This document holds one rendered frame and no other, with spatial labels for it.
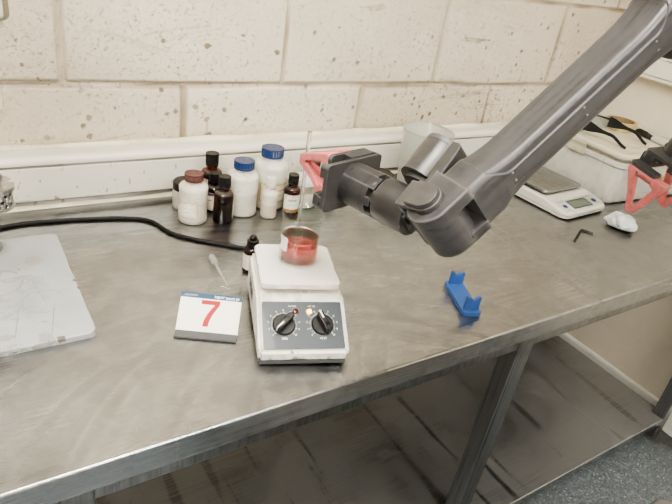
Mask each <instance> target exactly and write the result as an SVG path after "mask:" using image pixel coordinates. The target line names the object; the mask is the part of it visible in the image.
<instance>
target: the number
mask: <svg viewBox="0 0 672 504"><path fill-rule="evenodd" d="M239 306H240V302H234V301H224V300H214V299H204V298H194V297H185V296H183V298H182V304H181V310H180V316H179V322H178V325H179V326H189V327H199V328H210V329H220V330H230V331H236V328H237V321H238V313H239Z"/></svg>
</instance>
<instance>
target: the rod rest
mask: <svg viewBox="0 0 672 504"><path fill-rule="evenodd" d="M464 277H465V271H462V272H460V273H459V274H456V273H455V271H451V274H450V278H449V281H445V284H444V286H445V288H446V289H447V291H448V293H449V295H450V296H451V298H452V300H453V301H454V303H455V305H456V307H457V308H458V310H459V312H460V313H461V315H462V316H464V317H479V316H480V314H481V311H480V309H479V306H480V303H481V300H482V297H481V296H477V297H476V298H474V299H473V298H472V297H471V295H470V293H469V292H468V290H467V289H466V287H465V286H464V284H463V280H464Z"/></svg>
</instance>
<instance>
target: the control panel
mask: <svg viewBox="0 0 672 504"><path fill-rule="evenodd" d="M261 305H262V329H263V348H264V349H265V350H281V349H343V348H345V340H344V331H343V323H342V314H341V305H340V302H275V301H264V302H262V304H261ZM294 309H297V310H298V314H294V318H293V319H294V321H295V329H294V331H293V332H292V333H291V334H289V335H280V334H278V333H277V332H276V331H275V330H274V328H273V320H274V318H275V317H276V316H277V315H279V314H288V313H289V312H293V310H294ZM307 309H311V310H312V313H311V314H308V313H307V312H306V311H307ZM319 310H322V311H323V312H324V314H326V315H328V316H329V317H331V319H332V320H333V324H334V326H333V329H332V331H331V332H330V333H329V334H327V335H320V334H318V333H316V332H315V331H314V330H313V328H312V324H311V323H312V320H313V318H314V317H315V316H316V315H317V313H318V311H319Z"/></svg>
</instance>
